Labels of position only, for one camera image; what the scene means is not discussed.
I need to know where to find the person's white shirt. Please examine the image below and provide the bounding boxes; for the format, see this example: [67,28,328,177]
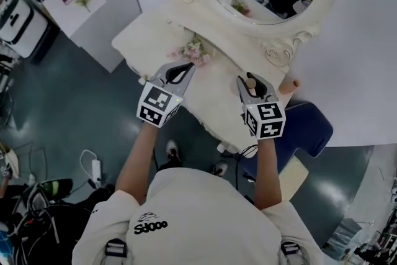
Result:
[71,166,323,265]

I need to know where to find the white cabinet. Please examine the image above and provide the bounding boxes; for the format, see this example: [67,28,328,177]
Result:
[42,0,142,73]

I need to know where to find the person's shoe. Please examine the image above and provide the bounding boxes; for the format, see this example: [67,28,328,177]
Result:
[212,161,229,178]
[166,139,182,165]

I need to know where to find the person's right forearm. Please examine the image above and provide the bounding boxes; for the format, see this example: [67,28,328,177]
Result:
[253,136,283,212]

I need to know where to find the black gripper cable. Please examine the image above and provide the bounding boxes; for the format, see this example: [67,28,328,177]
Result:
[233,144,260,191]
[151,148,161,172]

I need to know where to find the pink flower bouquet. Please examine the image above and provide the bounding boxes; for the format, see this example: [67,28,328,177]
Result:
[167,35,213,68]

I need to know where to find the black strap buckle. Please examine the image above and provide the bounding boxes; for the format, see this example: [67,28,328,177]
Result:
[280,240,302,257]
[104,238,128,259]

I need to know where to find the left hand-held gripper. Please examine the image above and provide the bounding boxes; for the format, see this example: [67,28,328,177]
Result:
[136,61,196,129]

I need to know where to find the blue upholstered chair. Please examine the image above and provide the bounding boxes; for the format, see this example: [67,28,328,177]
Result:
[241,101,334,179]

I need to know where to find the white dressing table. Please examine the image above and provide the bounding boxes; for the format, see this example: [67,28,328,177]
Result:
[111,4,320,155]

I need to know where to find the person's right shoe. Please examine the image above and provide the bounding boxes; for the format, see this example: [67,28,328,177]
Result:
[212,161,229,178]

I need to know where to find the person's left forearm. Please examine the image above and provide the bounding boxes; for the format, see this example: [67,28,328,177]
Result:
[115,124,158,206]

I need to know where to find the white power strip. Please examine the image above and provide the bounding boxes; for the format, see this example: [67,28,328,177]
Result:
[91,159,102,182]

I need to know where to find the beige board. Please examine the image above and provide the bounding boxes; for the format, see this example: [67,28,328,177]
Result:
[279,156,310,201]

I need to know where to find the person's left shoe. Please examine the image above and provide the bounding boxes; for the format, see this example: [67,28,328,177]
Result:
[166,139,182,165]

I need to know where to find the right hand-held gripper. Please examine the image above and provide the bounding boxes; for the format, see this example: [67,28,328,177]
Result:
[236,72,287,141]

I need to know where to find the pink cup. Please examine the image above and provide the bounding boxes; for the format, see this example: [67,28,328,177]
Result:
[280,79,301,94]

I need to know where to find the white power cable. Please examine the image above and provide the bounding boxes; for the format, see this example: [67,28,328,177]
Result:
[79,149,100,181]

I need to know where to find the person's black trousers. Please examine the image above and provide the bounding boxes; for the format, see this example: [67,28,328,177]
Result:
[156,158,184,172]

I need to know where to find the tangle of black cables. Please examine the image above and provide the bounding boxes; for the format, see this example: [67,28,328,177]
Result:
[6,179,82,258]

